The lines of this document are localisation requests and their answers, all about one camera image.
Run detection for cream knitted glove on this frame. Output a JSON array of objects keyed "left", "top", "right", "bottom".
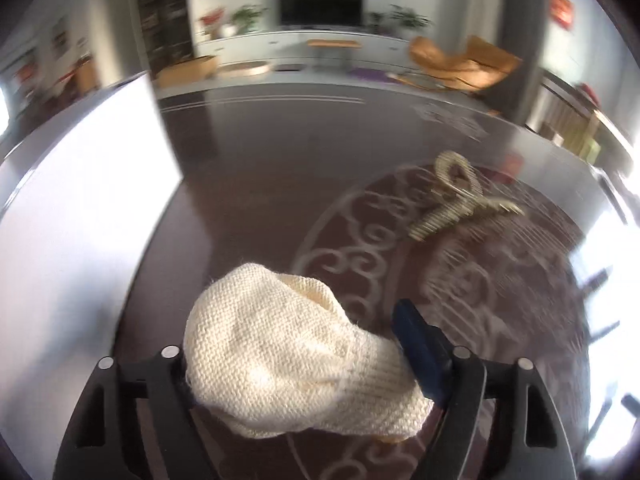
[{"left": 182, "top": 263, "right": 434, "bottom": 441}]

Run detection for white partition board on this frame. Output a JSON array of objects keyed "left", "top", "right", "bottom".
[{"left": 1, "top": 74, "right": 182, "bottom": 479}]

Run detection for gold pearl hair claw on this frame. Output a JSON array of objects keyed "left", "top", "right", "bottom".
[{"left": 408, "top": 151, "right": 526, "bottom": 242}]

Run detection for wooden dining chair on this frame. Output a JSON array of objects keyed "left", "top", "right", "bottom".
[{"left": 527, "top": 71, "right": 637, "bottom": 172}]

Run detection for orange lounge chair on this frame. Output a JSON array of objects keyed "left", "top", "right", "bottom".
[{"left": 394, "top": 36, "right": 522, "bottom": 93}]

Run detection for cardboard box on floor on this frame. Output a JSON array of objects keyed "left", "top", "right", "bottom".
[{"left": 154, "top": 55, "right": 218, "bottom": 89}]

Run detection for red flowers in vase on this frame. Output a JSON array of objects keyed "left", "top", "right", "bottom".
[{"left": 198, "top": 6, "right": 226, "bottom": 40}]

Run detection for white tv cabinet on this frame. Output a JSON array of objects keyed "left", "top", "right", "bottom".
[{"left": 194, "top": 29, "right": 416, "bottom": 70}]

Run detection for green potted plant right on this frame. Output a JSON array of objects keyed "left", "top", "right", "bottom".
[{"left": 390, "top": 4, "right": 432, "bottom": 35}]

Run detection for green potted plant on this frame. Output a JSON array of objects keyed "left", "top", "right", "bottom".
[
  {"left": 390, "top": 4, "right": 432, "bottom": 35},
  {"left": 230, "top": 4, "right": 267, "bottom": 35}
]

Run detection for green potted plant left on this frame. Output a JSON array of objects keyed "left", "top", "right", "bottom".
[{"left": 230, "top": 4, "right": 267, "bottom": 35}]

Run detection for wooden bench with hairpin legs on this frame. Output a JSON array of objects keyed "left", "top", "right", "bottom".
[{"left": 306, "top": 38, "right": 362, "bottom": 70}]

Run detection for white standing air conditioner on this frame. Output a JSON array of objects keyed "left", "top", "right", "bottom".
[{"left": 459, "top": 0, "right": 504, "bottom": 48}]

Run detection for grey curtain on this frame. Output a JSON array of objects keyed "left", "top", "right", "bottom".
[{"left": 496, "top": 0, "right": 549, "bottom": 126}]

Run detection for dark tall display cabinet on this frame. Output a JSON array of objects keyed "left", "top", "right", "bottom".
[{"left": 137, "top": 0, "right": 193, "bottom": 76}]

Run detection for black flat television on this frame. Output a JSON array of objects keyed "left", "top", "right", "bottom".
[{"left": 278, "top": 0, "right": 364, "bottom": 27}]

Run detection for red wall hanging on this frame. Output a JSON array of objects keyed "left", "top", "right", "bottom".
[{"left": 549, "top": 0, "right": 575, "bottom": 30}]

